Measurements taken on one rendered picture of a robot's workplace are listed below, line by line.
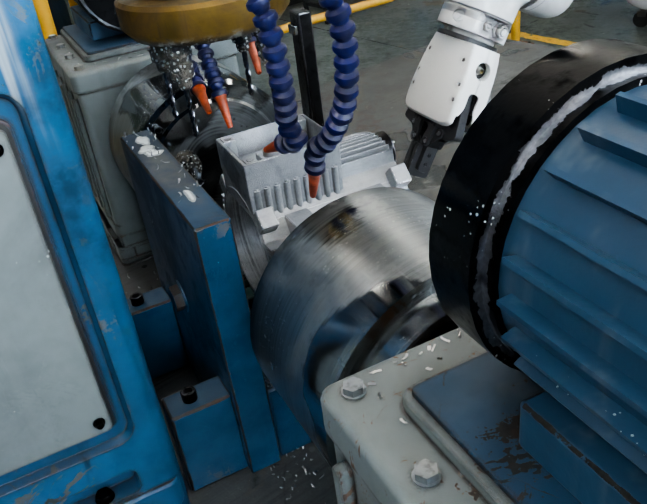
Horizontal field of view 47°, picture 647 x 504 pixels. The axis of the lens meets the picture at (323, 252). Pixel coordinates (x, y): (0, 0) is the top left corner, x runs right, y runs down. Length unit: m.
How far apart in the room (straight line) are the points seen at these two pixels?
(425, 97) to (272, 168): 0.21
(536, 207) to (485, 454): 0.15
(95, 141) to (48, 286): 0.64
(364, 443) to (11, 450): 0.41
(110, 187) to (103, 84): 0.18
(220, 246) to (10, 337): 0.21
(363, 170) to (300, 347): 0.35
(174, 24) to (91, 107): 0.55
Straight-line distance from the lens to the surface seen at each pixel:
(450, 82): 0.89
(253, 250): 1.02
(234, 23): 0.75
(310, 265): 0.65
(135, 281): 1.34
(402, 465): 0.44
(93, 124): 1.28
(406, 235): 0.63
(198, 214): 0.75
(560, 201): 0.34
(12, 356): 0.71
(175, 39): 0.75
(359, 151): 0.93
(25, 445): 0.77
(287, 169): 0.86
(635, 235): 0.32
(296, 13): 1.01
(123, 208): 1.35
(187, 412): 0.86
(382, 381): 0.49
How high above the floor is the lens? 1.49
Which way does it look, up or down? 32 degrees down
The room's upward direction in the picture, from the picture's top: 8 degrees counter-clockwise
